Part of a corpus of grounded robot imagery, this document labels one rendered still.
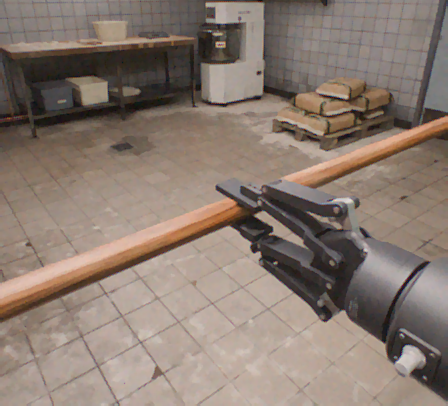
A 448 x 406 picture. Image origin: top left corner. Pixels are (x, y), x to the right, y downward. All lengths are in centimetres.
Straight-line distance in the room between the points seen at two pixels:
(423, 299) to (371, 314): 4
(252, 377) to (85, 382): 68
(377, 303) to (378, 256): 4
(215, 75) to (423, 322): 516
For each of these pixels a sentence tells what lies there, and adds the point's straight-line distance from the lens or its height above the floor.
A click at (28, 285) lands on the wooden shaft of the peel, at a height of 121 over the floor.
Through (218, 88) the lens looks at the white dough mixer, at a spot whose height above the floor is 26.
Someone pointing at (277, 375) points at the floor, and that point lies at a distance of 179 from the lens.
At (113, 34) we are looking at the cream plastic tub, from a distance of 513.
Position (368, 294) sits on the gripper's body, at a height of 121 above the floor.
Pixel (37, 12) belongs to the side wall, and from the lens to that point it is 543.
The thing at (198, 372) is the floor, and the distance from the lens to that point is 179.
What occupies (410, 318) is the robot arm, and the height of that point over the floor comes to 122.
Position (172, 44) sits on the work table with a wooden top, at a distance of 515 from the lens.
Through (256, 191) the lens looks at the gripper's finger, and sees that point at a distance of 41.
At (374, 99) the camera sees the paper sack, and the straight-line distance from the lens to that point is 455.
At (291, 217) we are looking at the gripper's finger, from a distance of 38.
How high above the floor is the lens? 142
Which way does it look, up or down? 26 degrees down
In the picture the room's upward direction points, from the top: straight up
